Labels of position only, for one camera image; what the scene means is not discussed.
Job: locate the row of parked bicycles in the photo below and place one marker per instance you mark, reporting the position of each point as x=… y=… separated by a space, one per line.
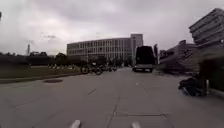
x=95 y=69

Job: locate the wide grey building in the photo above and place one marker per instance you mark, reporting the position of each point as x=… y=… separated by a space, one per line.
x=100 y=49

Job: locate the grey concrete road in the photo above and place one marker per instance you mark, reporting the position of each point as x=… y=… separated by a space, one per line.
x=110 y=96

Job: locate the dark upright sign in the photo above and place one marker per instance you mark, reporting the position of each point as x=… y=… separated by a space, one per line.
x=155 y=54

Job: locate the manhole cover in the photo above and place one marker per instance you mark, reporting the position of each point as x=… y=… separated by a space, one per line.
x=53 y=80

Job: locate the low sloped building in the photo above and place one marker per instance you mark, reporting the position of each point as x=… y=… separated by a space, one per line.
x=178 y=56

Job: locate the row of trees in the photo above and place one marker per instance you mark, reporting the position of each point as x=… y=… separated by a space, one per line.
x=36 y=59

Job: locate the grey kerb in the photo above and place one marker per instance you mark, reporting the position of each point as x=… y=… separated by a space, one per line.
x=33 y=78

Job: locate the dark scooter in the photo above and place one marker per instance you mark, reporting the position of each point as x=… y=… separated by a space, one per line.
x=190 y=86

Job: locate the grass strip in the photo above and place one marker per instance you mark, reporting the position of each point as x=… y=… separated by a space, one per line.
x=30 y=71

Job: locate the thin tower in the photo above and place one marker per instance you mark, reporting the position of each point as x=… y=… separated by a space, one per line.
x=28 y=50

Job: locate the dark hedge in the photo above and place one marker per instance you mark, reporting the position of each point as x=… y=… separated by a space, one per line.
x=213 y=71

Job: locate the tall tiered building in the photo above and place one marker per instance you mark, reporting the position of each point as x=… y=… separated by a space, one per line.
x=210 y=30

